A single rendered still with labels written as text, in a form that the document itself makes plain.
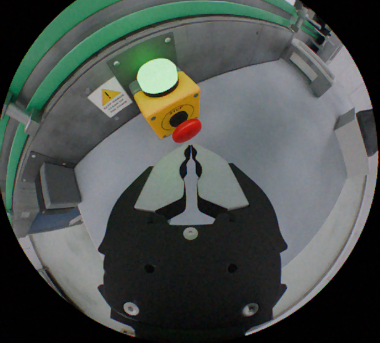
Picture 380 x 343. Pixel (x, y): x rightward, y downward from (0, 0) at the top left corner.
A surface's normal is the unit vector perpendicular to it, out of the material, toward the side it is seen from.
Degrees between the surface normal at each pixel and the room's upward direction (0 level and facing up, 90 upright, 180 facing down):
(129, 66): 90
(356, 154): 90
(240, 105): 0
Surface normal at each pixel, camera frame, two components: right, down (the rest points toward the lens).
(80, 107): 0.53, 0.82
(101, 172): -0.05, -0.22
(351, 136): -0.89, 0.44
